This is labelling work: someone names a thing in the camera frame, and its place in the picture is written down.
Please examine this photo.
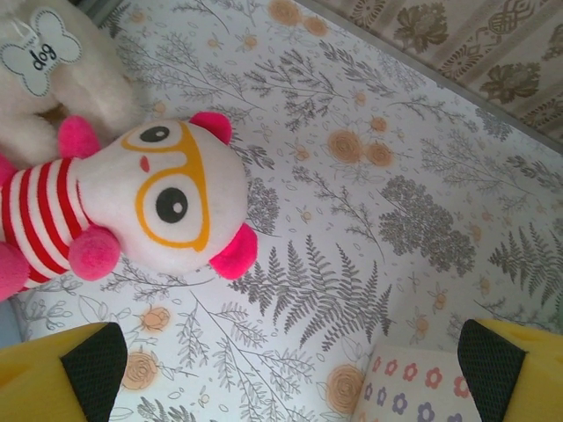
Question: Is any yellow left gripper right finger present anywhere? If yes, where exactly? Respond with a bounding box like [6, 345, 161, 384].
[458, 318, 563, 422]

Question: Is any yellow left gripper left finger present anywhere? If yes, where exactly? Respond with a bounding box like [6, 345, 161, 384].
[0, 322, 128, 422]

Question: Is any white printed paper bag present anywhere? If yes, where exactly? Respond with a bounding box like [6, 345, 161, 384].
[353, 341, 485, 422]

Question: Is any pink striped plush toy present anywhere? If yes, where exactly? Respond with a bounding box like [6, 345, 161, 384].
[0, 111, 260, 304]

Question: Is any white plush dog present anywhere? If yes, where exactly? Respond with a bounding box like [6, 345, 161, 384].
[0, 0, 149, 171]

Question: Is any white bone-shaped dog tag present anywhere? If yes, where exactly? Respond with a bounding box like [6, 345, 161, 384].
[0, 8, 84, 98]

